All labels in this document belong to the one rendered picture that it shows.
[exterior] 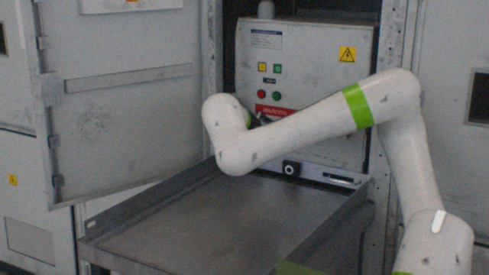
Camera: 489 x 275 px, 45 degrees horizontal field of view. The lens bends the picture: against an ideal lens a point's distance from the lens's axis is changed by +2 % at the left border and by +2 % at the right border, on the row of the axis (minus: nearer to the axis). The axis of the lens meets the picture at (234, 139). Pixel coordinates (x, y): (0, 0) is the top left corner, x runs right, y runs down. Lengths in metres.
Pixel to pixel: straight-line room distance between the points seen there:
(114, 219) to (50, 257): 1.33
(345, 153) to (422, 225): 0.73
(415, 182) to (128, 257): 0.76
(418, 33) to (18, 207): 2.09
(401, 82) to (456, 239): 0.41
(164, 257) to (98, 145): 0.54
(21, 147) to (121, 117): 1.02
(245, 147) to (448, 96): 0.61
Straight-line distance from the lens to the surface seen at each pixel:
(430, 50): 1.73
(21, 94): 2.80
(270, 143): 1.45
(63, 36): 1.83
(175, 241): 1.65
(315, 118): 1.45
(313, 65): 1.92
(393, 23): 1.77
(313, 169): 2.00
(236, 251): 1.59
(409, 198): 1.49
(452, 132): 1.76
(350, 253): 1.86
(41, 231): 3.01
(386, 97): 1.46
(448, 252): 1.25
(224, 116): 1.50
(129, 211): 1.78
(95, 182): 1.98
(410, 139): 1.57
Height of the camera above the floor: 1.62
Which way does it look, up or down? 18 degrees down
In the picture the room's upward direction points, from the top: straight up
